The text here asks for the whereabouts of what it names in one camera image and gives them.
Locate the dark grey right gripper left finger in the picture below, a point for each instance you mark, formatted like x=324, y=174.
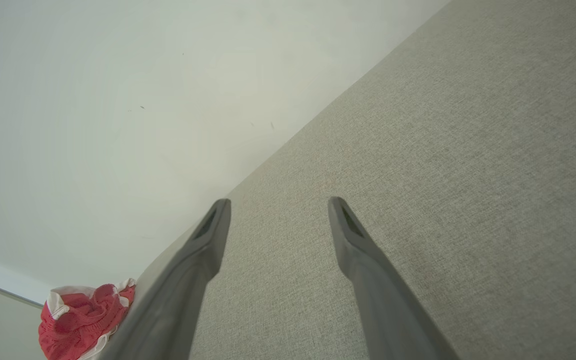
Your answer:
x=173, y=300

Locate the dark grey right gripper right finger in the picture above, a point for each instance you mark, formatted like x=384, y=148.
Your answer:
x=383, y=300

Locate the red shorts with white trim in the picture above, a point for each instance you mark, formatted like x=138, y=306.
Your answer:
x=75, y=330

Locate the white wall baseboard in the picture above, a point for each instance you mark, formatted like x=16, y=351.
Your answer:
x=3, y=280

